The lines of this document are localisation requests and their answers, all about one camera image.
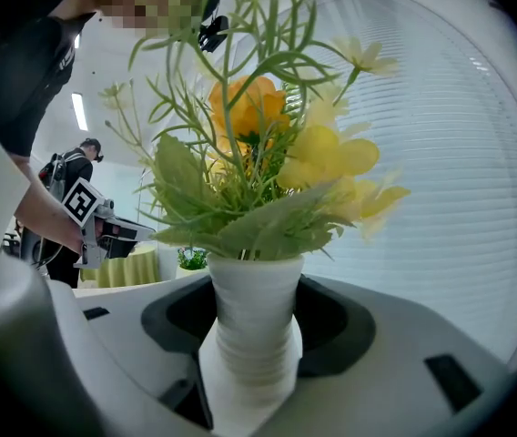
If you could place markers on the small potted plant white pot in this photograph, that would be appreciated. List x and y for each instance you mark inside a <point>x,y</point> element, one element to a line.
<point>191,262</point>

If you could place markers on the person's left hand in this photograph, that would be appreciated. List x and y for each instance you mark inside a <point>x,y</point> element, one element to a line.
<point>75,237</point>

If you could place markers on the round table with green cloth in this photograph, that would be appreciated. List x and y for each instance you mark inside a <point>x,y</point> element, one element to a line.
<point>126,267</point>

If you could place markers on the person's black clothing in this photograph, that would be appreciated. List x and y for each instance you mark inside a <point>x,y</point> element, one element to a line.
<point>22,84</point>

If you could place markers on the yellow flowers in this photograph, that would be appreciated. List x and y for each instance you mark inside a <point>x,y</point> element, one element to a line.
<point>254,317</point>

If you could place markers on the black head-worn camera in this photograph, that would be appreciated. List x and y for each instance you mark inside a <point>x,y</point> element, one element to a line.
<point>213,21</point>

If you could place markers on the person's left forearm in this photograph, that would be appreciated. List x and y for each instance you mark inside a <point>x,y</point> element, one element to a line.
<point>42,198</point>

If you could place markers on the ceiling light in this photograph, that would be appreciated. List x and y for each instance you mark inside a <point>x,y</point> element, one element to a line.
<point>79,112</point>

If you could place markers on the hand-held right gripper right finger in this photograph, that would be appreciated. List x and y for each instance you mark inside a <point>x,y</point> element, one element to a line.
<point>377,358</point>

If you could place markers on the white square table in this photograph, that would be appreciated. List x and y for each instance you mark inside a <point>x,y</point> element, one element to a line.
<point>117,287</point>

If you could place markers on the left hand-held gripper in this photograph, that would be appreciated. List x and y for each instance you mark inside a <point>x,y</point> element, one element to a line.
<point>83,203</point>

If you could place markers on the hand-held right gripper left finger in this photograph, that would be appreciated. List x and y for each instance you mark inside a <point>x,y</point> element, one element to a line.
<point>126,335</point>

